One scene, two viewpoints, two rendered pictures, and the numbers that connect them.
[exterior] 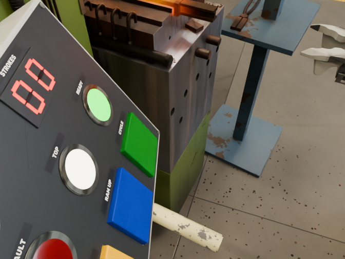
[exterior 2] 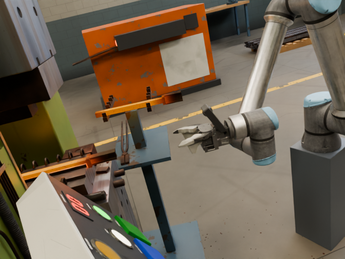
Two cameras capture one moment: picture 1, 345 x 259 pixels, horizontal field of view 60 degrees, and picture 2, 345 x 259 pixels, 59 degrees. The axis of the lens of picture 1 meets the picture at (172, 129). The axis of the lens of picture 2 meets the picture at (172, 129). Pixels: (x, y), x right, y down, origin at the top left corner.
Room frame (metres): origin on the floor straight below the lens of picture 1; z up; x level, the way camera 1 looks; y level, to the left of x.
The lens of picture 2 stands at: (-0.27, 0.20, 1.46)
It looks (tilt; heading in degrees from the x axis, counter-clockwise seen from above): 23 degrees down; 330
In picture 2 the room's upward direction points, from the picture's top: 13 degrees counter-clockwise
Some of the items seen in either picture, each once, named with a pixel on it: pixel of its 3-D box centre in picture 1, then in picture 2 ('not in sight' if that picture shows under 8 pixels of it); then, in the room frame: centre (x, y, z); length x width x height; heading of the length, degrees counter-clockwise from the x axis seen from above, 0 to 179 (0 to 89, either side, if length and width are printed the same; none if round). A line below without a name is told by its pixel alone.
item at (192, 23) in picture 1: (194, 26); (102, 170); (0.78, -0.06, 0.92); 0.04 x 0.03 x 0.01; 43
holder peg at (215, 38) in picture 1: (213, 40); (119, 172); (0.79, -0.12, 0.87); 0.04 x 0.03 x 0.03; 63
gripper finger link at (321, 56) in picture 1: (321, 62); (192, 146); (0.53, -0.32, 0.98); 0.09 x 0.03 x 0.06; 92
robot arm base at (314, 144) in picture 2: not in sight; (320, 135); (0.55, -1.12, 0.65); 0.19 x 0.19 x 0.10
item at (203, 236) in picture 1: (144, 206); not in sight; (0.37, 0.08, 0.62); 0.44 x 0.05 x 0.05; 63
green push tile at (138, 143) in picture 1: (138, 145); (131, 232); (0.28, 0.05, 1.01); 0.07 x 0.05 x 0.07; 178
